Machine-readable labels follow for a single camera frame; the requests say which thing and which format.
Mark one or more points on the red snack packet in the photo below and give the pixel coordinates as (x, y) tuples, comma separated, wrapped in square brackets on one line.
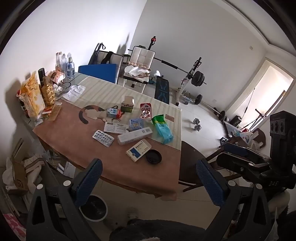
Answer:
[(146, 110)]

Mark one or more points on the black tripod stand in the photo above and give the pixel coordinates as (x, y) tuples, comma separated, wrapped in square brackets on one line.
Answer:
[(257, 118)]

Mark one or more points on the black round lid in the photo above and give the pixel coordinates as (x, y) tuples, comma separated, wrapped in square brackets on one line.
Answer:
[(153, 157)]

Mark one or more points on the orange floral tissue pack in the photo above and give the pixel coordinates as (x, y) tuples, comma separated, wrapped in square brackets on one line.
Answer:
[(56, 76)]

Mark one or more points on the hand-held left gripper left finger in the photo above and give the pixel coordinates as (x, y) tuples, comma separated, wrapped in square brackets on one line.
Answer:
[(89, 178)]

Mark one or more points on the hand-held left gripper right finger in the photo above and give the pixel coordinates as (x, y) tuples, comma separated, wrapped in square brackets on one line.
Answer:
[(210, 180)]

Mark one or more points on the white door frame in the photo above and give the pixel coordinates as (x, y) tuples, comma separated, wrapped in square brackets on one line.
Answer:
[(245, 90)]

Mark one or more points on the dark wooden chair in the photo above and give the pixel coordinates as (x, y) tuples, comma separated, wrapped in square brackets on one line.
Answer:
[(192, 160)]

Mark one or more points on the white and blue medicine box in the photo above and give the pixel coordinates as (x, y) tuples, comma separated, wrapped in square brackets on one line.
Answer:
[(138, 151)]

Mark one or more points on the blue chair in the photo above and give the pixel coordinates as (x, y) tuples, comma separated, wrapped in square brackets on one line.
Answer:
[(99, 71)]

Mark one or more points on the golden bottle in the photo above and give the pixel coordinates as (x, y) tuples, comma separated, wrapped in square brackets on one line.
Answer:
[(47, 93)]

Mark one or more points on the small chrome dumbbell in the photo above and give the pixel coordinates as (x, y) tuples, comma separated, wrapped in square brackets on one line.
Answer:
[(197, 125)]

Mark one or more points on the clear plastic wrapper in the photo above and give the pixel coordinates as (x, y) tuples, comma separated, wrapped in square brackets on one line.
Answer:
[(74, 92)]

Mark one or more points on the white barbell rack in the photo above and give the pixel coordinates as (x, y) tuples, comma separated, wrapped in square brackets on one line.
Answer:
[(186, 83)]

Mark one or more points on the clear glass bottle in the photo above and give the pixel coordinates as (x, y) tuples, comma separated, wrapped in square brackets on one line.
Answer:
[(58, 62), (64, 64)]

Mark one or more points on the cream cloth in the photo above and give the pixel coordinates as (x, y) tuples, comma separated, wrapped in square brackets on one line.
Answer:
[(136, 70)]

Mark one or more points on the blue star print packet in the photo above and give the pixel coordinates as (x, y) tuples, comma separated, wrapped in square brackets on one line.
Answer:
[(136, 124)]

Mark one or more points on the black spray can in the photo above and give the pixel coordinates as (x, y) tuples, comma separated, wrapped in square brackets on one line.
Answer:
[(42, 75)]

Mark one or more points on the small red wrapper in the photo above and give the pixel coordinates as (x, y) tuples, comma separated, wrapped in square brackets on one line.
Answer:
[(120, 115)]

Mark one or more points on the silver pill blister pack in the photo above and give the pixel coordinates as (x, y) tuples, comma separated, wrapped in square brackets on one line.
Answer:
[(103, 138)]

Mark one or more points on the small blue and white carton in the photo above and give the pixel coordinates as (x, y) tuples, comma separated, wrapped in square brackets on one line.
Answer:
[(111, 113)]

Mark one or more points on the pink floral box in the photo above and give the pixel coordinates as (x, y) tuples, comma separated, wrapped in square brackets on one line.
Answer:
[(13, 227)]

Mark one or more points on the barbell with small plates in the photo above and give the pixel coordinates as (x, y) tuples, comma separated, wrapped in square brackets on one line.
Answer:
[(208, 106)]

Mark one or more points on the person's dark trousers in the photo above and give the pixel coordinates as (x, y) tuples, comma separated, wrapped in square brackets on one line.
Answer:
[(161, 230)]

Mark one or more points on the black weight bench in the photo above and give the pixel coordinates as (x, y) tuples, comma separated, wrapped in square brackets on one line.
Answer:
[(162, 89)]

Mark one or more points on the open small green box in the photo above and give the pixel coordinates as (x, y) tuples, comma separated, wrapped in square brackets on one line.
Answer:
[(128, 105)]

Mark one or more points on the long white medicine box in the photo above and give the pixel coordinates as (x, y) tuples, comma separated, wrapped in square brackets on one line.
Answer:
[(134, 136)]

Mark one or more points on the grey chair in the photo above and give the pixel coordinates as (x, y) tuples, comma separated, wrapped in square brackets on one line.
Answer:
[(115, 60)]

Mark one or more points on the white plastic bag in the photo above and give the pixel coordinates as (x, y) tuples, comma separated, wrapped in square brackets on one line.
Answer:
[(253, 139)]

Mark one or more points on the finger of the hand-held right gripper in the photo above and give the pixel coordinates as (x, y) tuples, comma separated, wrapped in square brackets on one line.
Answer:
[(238, 150), (240, 165)]

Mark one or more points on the barbell with black plates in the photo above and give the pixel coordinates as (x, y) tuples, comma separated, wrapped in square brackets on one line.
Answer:
[(198, 77)]

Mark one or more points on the white paper leaflet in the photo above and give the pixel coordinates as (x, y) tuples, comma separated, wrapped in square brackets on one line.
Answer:
[(114, 127)]

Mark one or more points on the clear plastic bottle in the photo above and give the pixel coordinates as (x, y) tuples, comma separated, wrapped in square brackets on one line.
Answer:
[(70, 67)]

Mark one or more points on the orange snack bag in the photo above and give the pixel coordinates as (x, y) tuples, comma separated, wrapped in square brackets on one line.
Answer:
[(32, 97)]

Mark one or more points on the small brown card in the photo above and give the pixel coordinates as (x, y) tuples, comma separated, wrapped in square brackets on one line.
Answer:
[(169, 117)]

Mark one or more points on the dark sauce bottle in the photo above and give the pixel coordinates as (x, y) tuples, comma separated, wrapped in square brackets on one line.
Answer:
[(22, 106)]

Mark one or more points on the white padded chair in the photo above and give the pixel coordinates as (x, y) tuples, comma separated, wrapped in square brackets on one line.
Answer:
[(141, 56)]

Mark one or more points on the green and blue packet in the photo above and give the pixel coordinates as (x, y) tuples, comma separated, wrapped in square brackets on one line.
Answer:
[(163, 129)]

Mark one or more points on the table with pink cloth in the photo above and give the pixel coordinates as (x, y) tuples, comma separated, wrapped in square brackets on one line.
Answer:
[(69, 132)]

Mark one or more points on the brown cardboard box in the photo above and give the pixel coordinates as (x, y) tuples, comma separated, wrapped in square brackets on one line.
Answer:
[(19, 173)]

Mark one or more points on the white round trash bin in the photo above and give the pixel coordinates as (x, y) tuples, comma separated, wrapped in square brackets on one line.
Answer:
[(97, 207)]

